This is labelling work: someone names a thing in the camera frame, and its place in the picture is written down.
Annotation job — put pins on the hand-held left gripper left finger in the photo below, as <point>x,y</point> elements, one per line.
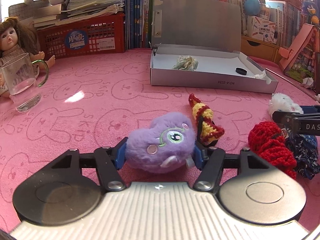
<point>120,155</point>

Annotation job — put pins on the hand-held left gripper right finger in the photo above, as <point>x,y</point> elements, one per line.
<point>200,156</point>

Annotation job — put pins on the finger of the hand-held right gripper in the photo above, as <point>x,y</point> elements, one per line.
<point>311,109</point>
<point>282,117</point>

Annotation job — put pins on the white fluffy plush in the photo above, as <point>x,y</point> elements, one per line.
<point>282,103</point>

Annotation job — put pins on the blue floral fabric pouch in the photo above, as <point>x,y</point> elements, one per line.
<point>305,155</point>

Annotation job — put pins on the yellow red striped crochet cone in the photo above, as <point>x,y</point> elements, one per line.
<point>207,127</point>

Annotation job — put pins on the red crochet piece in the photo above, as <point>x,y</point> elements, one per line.
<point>270,150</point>

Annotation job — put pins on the purple one-eyed plush toy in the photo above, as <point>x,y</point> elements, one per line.
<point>155,140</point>

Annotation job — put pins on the white tissue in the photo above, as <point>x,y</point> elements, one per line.
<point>260,75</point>

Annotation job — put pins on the black round lid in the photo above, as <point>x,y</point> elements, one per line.
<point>241,71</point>

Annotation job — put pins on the silver cardboard box with lid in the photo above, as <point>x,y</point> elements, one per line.
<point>195,82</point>

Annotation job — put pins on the white paper origami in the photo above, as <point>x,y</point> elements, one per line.
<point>308,82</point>

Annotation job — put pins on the thin metal rod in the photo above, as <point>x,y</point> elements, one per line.
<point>287,80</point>

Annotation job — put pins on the pink house-shaped bag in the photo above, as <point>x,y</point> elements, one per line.
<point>300,60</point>

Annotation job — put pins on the pink bunny-print tablecloth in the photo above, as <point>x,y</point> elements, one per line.
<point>87,100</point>

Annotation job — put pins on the wooden drawer organiser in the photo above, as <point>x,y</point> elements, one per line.
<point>260,52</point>

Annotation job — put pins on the white printed product box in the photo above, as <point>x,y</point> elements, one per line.
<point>262,28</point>

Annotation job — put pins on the blue printed carton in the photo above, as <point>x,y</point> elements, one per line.
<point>311,2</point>

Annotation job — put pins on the black binder clip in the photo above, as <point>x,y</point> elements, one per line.
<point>155,48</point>

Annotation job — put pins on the blue pom-pom plush ball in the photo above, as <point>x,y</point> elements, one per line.
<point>252,5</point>

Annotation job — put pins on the large red plastic basket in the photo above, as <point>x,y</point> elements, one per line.
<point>100,37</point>

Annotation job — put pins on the row of thin blue books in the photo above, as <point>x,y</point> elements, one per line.
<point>136,17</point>

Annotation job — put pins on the stack of worn books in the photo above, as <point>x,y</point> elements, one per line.
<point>95,2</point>

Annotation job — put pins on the brown-haired baby doll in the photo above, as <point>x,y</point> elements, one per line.
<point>12,35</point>

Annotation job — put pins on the white grid board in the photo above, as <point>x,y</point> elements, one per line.
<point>17,10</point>

